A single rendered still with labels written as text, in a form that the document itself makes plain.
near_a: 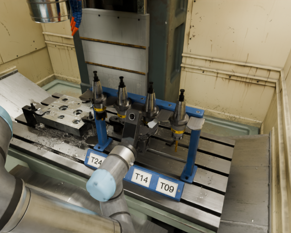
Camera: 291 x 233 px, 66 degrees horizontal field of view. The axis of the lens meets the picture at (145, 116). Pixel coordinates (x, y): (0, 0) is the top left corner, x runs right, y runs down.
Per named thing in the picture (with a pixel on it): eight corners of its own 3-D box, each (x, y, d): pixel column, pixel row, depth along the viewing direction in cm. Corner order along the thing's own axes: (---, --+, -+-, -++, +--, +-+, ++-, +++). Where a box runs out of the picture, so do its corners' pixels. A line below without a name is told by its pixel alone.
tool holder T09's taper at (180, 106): (188, 115, 76) (190, 98, 72) (183, 121, 73) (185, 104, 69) (176, 111, 78) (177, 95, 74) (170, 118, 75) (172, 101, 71)
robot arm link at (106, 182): (86, 198, 61) (81, 178, 56) (108, 169, 69) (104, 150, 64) (111, 209, 59) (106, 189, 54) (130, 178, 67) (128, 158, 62)
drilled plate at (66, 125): (80, 136, 111) (78, 128, 108) (37, 122, 120) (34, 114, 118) (105, 113, 128) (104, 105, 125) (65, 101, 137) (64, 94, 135)
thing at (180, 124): (190, 120, 78) (191, 114, 77) (184, 130, 74) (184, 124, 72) (173, 115, 81) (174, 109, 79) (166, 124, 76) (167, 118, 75)
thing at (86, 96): (87, 102, 86) (87, 100, 86) (76, 99, 88) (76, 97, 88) (98, 94, 91) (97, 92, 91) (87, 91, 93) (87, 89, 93)
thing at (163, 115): (167, 124, 75) (167, 122, 75) (153, 120, 77) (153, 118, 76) (174, 113, 80) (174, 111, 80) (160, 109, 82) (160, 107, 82)
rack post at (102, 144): (102, 152, 107) (94, 100, 90) (93, 149, 109) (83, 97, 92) (113, 139, 115) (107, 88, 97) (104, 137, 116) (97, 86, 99)
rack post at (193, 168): (191, 184, 92) (202, 128, 75) (179, 180, 94) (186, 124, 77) (197, 167, 100) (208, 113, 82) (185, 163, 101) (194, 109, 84)
